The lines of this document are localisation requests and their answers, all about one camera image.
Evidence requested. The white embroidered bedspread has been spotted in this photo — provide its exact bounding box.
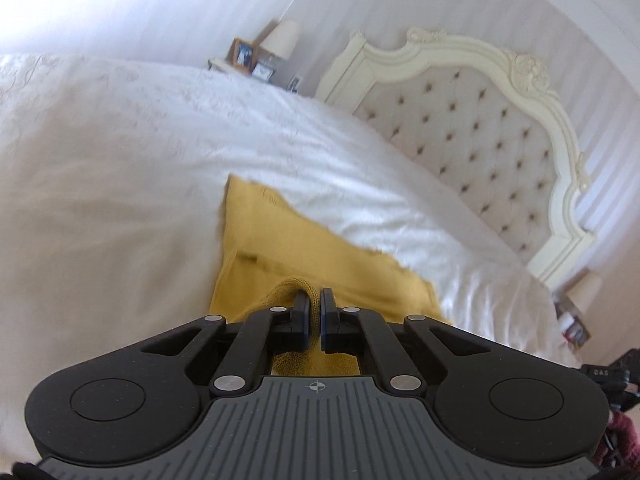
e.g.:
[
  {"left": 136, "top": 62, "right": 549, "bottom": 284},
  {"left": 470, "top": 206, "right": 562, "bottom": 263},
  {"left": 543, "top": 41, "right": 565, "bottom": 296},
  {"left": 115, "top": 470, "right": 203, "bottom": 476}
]
[{"left": 1, "top": 54, "right": 578, "bottom": 466}]

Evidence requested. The mustard yellow knit sweater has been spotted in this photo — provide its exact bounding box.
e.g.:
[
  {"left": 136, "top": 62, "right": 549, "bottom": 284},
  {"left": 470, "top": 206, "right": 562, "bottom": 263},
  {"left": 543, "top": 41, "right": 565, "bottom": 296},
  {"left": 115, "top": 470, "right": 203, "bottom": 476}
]
[{"left": 209, "top": 176, "right": 445, "bottom": 376}]

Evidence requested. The white bedside lamp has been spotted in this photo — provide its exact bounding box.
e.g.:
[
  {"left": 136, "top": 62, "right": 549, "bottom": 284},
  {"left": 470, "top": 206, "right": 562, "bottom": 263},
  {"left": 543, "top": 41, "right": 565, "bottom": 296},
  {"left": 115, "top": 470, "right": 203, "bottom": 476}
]
[
  {"left": 259, "top": 20, "right": 302, "bottom": 65},
  {"left": 565, "top": 271, "right": 603, "bottom": 316}
]

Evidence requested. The cream tufted headboard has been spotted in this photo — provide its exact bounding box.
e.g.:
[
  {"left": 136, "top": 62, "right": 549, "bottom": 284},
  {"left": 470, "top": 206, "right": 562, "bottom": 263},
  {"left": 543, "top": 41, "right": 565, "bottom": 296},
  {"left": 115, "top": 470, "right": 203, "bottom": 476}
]
[{"left": 316, "top": 27, "right": 594, "bottom": 288}]

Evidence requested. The hand in maroon glove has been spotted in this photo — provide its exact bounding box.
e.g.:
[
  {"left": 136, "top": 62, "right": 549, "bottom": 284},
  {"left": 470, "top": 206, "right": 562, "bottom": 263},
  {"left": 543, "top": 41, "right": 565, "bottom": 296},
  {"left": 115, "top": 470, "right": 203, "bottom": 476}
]
[{"left": 593, "top": 411, "right": 639, "bottom": 471}]

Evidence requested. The wooden picture frame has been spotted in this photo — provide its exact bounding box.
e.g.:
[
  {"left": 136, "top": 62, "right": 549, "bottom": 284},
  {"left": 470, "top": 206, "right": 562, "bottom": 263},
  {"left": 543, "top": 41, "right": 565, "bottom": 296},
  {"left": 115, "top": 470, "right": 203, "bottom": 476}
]
[{"left": 230, "top": 38, "right": 255, "bottom": 73}]

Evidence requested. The white wall socket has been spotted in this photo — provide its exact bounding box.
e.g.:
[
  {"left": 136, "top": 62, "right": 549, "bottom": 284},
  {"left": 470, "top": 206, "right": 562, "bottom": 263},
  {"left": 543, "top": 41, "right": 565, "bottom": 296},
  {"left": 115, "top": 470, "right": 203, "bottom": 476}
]
[{"left": 286, "top": 75, "right": 303, "bottom": 93}]

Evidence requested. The small white alarm clock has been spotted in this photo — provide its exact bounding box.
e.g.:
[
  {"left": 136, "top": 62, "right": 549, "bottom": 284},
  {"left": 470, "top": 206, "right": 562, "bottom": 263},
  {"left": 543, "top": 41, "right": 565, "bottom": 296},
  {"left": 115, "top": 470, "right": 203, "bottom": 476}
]
[{"left": 252, "top": 62, "right": 276, "bottom": 84}]

